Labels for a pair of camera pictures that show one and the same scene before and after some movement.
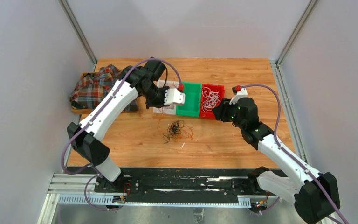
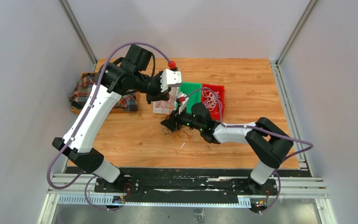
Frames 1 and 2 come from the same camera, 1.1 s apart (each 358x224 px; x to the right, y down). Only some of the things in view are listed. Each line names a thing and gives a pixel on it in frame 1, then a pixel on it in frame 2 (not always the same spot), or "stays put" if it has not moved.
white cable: [211, 98] stays put
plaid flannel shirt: [91, 87] stays put
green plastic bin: [191, 107] stays put
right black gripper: [221, 111] → [174, 118]
